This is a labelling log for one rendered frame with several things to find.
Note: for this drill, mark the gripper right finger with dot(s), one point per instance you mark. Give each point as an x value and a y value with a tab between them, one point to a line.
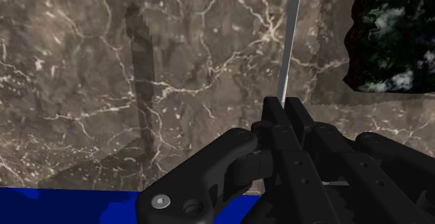
374	169

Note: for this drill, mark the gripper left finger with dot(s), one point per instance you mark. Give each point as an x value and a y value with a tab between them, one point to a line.
204	169

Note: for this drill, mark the grey knife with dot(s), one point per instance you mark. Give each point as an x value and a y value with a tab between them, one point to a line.
290	43

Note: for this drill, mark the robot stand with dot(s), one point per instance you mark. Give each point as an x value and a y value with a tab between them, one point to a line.
391	36

